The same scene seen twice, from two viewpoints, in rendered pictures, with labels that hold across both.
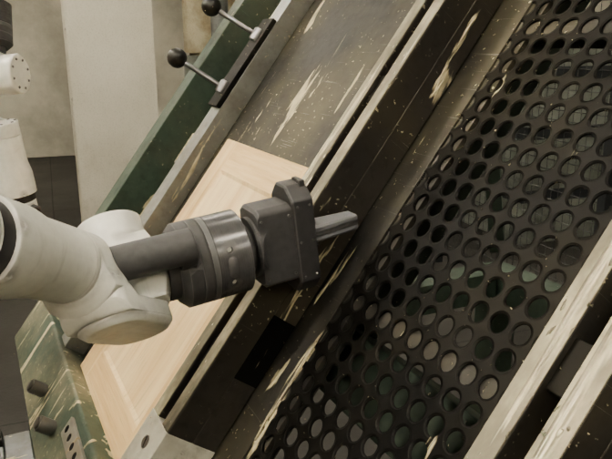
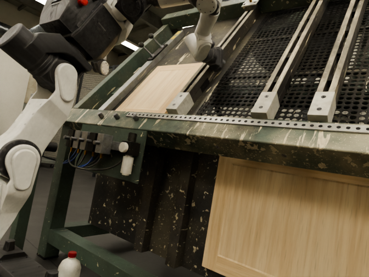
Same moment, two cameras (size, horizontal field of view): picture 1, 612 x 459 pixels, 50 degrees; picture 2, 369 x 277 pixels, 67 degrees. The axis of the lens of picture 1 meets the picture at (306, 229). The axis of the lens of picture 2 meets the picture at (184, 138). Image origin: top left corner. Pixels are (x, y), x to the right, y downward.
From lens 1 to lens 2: 115 cm
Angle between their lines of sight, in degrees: 33
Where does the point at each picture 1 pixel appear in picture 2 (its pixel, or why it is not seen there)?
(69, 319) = (202, 40)
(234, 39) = (143, 52)
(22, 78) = not seen: hidden behind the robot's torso
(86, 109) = not seen: outside the picture
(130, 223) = not seen: hidden behind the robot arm
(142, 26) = (23, 78)
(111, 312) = (210, 42)
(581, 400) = (293, 55)
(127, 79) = (10, 98)
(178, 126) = (125, 69)
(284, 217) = (219, 51)
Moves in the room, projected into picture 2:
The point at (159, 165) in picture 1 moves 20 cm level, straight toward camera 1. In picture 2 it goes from (118, 78) to (132, 75)
